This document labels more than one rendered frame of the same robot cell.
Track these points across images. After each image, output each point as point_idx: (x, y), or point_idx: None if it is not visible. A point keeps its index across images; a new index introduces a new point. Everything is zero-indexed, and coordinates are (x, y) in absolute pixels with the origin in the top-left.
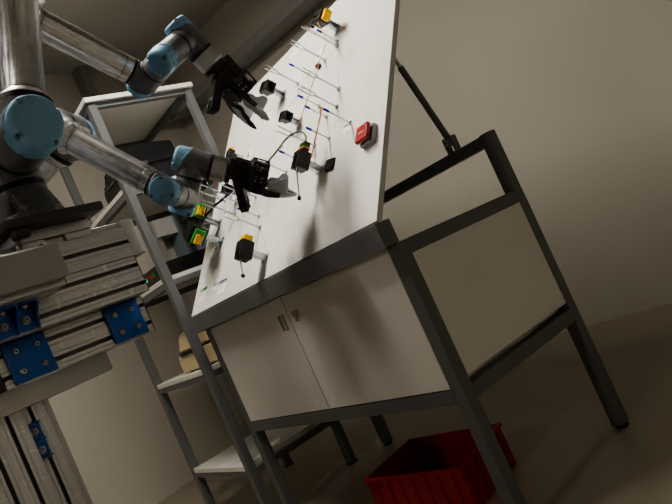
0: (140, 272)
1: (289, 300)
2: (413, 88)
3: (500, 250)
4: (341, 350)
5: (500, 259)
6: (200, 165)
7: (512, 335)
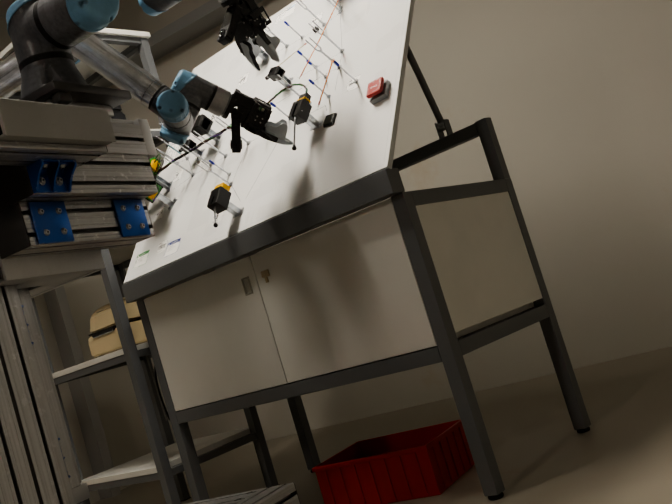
0: (152, 172)
1: (261, 259)
2: (414, 66)
3: (489, 229)
4: (316, 312)
5: (488, 238)
6: (203, 92)
7: (495, 310)
